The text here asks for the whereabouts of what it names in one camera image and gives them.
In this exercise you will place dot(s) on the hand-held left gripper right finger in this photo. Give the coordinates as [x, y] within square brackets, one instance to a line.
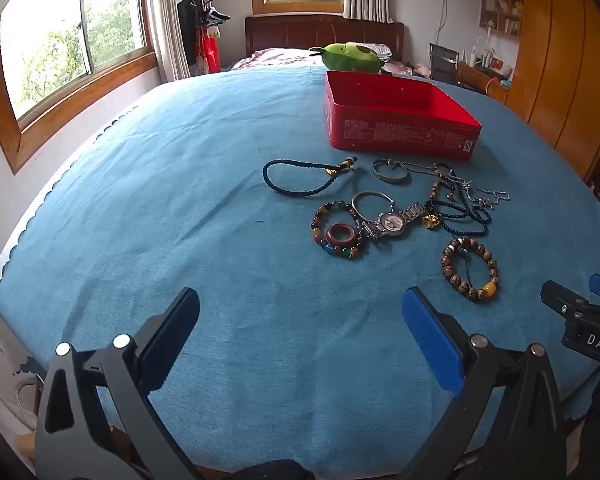
[430, 335]

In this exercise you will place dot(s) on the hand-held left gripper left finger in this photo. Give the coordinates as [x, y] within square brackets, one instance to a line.
[172, 340]

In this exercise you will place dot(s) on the silver wristwatch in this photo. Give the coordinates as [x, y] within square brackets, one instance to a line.
[392, 221]

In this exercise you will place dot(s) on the red tin box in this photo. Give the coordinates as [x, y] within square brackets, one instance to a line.
[395, 127]

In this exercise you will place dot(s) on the blue blanket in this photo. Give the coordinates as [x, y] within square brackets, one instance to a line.
[180, 210]

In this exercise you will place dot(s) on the large thin silver bangle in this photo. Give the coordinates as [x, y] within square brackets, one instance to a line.
[356, 206]

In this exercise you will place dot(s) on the small silver bangle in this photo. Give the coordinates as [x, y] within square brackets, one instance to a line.
[390, 177]

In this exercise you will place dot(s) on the wooden wardrobe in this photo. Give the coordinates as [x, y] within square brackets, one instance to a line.
[560, 60]

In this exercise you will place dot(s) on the wooden desk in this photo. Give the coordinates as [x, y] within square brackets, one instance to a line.
[480, 80]

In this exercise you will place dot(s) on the black office chair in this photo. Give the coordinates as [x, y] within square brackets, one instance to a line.
[442, 62]

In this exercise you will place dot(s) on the patterned pillow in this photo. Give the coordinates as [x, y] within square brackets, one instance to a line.
[382, 51]

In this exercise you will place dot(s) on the green plush toy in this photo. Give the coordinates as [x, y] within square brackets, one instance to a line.
[352, 56]

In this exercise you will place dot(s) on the pink bedding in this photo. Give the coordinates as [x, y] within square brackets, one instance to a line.
[275, 57]

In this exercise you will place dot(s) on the coat rack with clothes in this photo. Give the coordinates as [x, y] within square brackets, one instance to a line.
[200, 25]

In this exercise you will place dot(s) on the white curtain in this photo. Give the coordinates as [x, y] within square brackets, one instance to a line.
[167, 20]

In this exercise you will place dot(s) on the dark wooden headboard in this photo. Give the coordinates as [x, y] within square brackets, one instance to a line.
[300, 32]

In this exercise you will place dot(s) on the wooden wall shelf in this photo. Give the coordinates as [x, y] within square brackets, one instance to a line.
[500, 12]

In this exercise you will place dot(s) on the large wooden frame window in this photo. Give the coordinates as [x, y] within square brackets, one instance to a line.
[55, 45]

